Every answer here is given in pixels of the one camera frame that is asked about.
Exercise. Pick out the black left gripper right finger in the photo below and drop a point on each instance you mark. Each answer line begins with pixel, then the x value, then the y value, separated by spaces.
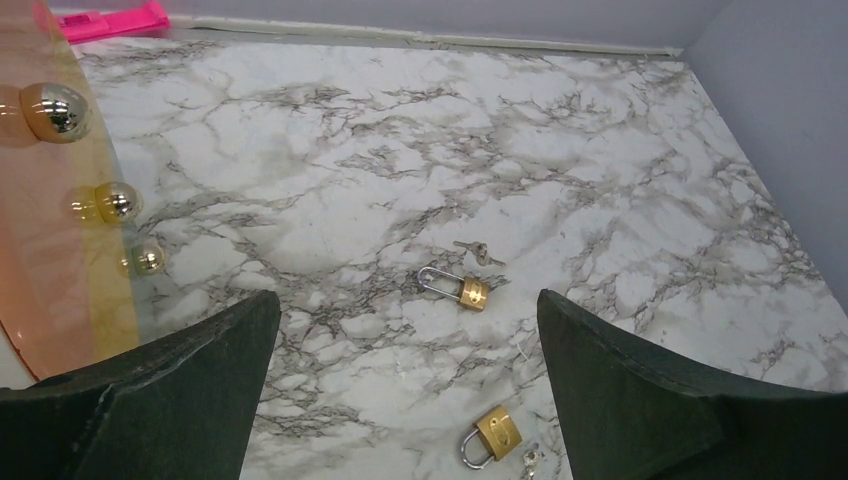
pixel 631 409

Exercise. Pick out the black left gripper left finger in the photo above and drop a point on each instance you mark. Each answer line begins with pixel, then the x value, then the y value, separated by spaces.
pixel 179 407

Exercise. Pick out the small brass padlock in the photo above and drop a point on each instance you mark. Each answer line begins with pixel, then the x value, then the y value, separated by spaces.
pixel 498 435

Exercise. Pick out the brass padlock long shackle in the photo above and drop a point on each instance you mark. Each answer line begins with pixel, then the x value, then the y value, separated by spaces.
pixel 469 292

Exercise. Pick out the cream cylindrical container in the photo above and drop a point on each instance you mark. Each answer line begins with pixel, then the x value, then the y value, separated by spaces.
pixel 75 270

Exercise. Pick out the small silver keys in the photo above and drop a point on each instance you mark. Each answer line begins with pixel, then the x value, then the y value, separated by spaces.
pixel 480 252

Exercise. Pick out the pink marker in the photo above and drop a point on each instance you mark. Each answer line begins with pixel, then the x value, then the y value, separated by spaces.
pixel 91 26

